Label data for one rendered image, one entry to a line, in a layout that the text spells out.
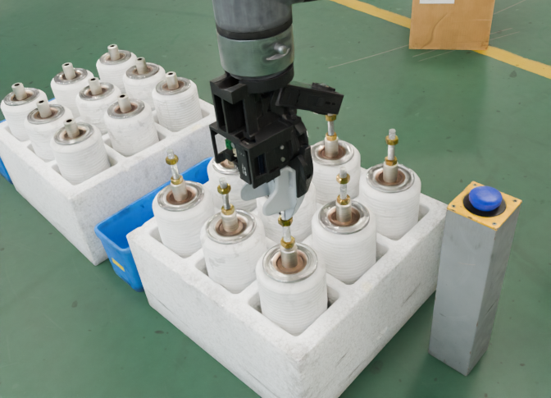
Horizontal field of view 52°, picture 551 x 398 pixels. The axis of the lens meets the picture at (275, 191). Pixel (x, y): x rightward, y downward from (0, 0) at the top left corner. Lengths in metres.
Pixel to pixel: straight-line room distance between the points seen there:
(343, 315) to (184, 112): 0.61
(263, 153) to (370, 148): 0.85
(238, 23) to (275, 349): 0.44
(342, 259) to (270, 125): 0.29
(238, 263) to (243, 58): 0.37
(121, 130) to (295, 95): 0.61
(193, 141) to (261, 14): 0.72
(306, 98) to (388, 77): 1.13
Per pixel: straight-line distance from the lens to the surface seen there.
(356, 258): 0.84
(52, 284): 1.23
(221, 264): 0.84
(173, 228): 0.91
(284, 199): 0.67
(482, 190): 0.78
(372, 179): 0.91
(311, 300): 0.78
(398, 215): 0.91
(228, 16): 0.55
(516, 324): 1.07
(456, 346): 0.95
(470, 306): 0.87
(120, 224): 1.16
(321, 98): 0.65
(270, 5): 0.54
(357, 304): 0.83
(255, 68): 0.56
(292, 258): 0.76
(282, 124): 0.61
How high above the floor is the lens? 0.81
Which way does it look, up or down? 38 degrees down
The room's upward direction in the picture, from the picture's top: 6 degrees counter-clockwise
